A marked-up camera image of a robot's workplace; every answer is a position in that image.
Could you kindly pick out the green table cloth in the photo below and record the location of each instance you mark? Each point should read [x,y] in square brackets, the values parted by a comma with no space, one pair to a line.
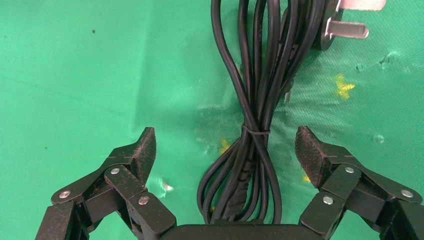
[82,82]

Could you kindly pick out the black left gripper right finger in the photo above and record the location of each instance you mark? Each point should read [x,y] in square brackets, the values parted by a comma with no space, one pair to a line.
[311,155]

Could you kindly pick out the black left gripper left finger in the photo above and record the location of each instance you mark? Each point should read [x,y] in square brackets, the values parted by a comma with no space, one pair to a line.
[129,185]

